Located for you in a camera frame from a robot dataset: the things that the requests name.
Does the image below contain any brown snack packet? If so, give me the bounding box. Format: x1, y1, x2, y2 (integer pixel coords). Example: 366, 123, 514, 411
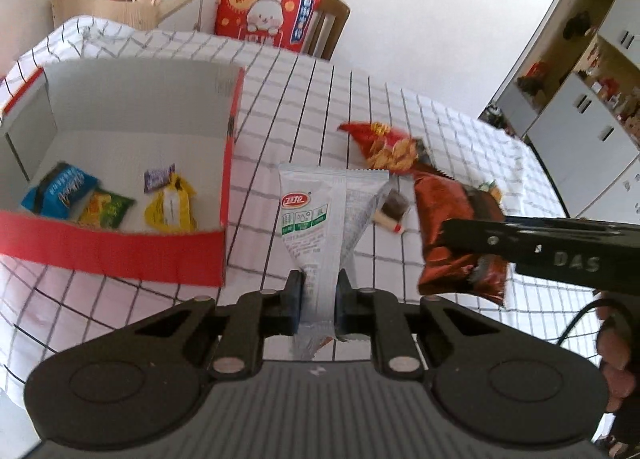
412, 171, 508, 307

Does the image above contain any small dark snack packet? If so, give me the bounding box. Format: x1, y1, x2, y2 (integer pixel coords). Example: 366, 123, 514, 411
382, 189, 412, 217

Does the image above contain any yellow snack packet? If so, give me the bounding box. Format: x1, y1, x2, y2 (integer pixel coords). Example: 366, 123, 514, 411
145, 174, 198, 232

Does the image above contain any red cardboard box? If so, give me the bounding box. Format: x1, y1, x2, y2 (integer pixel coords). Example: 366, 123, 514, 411
0, 59, 246, 287

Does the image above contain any small purple candy packet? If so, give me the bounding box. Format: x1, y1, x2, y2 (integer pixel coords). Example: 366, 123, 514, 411
144, 165, 176, 192

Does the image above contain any blue snack packet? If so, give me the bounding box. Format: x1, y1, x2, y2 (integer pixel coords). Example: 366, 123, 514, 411
21, 162, 98, 218

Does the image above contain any sausage stick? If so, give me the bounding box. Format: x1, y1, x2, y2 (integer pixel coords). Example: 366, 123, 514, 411
375, 211, 403, 235

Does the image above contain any red chip bag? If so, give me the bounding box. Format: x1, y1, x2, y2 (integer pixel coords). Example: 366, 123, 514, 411
339, 121, 426, 174

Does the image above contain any black bag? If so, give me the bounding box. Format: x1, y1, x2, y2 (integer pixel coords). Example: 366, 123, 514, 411
562, 10, 593, 41

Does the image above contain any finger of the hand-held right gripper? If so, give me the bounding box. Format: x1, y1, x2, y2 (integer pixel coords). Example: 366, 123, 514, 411
442, 217, 551, 265

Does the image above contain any green snack packet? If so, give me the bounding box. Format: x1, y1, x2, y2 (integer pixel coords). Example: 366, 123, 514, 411
75, 188, 137, 230

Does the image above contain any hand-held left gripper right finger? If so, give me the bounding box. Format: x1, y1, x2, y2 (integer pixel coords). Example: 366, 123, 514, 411
336, 269, 506, 379

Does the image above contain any red rabbit cushion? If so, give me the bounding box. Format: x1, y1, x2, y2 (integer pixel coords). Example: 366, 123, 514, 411
215, 0, 323, 52

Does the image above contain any grey wall cabinet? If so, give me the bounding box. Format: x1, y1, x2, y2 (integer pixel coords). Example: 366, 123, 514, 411
492, 0, 640, 220

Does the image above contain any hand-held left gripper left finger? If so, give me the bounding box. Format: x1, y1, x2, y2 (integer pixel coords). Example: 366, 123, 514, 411
114, 269, 306, 379

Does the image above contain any wooden chair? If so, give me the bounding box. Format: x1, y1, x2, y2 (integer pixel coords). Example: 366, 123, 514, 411
280, 0, 351, 61

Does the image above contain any white snack packet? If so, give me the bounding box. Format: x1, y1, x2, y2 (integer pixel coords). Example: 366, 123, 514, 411
277, 163, 391, 360

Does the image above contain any person's right hand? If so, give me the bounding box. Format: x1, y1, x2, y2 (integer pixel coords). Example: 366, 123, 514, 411
594, 290, 640, 415

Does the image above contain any black cable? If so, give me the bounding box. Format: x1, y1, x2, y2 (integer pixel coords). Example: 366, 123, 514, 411
552, 296, 617, 346

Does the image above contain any checkered tablecloth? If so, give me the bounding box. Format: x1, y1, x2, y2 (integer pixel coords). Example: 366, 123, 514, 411
0, 15, 601, 385

